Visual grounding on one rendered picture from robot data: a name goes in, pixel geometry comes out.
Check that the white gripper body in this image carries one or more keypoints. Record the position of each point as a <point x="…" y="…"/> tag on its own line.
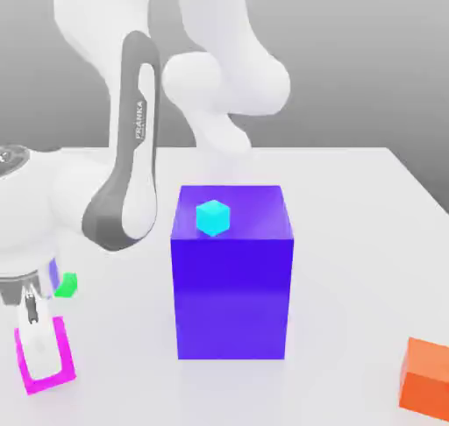
<point x="40" y="349"/>

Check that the large blue box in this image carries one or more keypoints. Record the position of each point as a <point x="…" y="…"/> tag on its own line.
<point x="231" y="299"/>

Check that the small magenta cube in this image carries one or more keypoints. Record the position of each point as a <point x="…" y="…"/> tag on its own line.
<point x="49" y="384"/>

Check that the large orange box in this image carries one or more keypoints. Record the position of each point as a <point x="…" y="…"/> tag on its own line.
<point x="426" y="387"/>

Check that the small cyan cube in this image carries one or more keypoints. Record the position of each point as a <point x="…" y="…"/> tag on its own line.
<point x="212" y="218"/>

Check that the small green cube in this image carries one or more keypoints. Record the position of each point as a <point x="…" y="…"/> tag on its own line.
<point x="66" y="286"/>

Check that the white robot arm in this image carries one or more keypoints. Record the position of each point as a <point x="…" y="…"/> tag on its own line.
<point x="224" y="82"/>

